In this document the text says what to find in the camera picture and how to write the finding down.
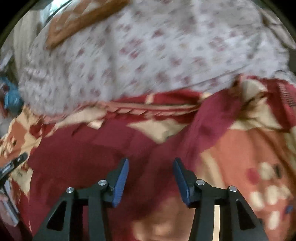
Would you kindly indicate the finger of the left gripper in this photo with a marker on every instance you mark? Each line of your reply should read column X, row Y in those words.
column 12, row 165

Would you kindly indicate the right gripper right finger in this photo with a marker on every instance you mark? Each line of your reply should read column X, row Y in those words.
column 237, row 219

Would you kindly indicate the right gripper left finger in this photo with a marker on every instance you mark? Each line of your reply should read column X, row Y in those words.
column 65, row 220

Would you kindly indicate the dark red garment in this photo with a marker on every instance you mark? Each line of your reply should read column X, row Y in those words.
column 78, row 156

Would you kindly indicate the blue plastic bag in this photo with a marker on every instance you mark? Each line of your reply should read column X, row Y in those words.
column 11, row 101

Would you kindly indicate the red cream patterned blanket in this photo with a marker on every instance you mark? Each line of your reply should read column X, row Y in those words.
column 256, row 154

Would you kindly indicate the brown quilted pillow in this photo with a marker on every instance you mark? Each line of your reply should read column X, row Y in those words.
column 78, row 20

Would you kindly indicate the white floral bed sheet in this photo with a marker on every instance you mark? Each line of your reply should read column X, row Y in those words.
column 149, row 46

